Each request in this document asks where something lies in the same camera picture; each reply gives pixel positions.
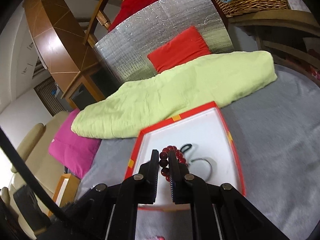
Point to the magenta cushion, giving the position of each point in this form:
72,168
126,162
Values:
71,150

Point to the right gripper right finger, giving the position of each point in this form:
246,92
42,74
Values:
218,212

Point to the light green folded quilt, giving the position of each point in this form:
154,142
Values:
221,78

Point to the wooden bench table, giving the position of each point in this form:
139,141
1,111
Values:
291,36

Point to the silver foil insulation panel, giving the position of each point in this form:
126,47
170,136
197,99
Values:
123,51

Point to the beige sofa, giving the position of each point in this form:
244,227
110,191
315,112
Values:
46,169

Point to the black hair clip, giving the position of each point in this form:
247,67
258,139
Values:
185,148

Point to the orange box lid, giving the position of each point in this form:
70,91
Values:
66,189

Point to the small red pillow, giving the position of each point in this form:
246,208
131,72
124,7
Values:
186,46

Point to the silver bangle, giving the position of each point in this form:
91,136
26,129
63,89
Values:
201,167

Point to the grey blanket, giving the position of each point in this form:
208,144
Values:
276,135

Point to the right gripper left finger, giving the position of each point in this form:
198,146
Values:
109,212

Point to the wooden cabinet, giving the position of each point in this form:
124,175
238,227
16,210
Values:
59,38

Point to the white patterned box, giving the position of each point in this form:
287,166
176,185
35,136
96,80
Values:
298,5

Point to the red shallow gift box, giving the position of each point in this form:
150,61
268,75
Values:
205,128

